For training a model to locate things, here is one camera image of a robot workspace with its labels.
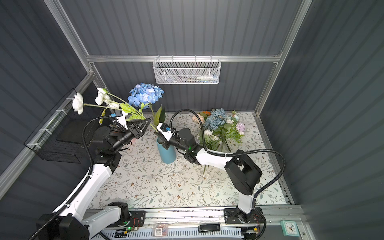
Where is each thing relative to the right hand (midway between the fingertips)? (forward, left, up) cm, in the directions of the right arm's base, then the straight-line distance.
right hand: (157, 133), depth 75 cm
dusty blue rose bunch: (+19, -33, -12) cm, 40 cm away
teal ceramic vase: (-3, -2, -18) cm, 19 cm away
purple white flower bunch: (+16, -43, -19) cm, 50 cm away
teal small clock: (-37, -64, -26) cm, 78 cm away
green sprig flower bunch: (+8, -30, -19) cm, 36 cm away
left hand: (0, +2, +10) cm, 10 cm away
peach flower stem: (+31, -23, -23) cm, 45 cm away
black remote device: (-38, -26, -24) cm, 52 cm away
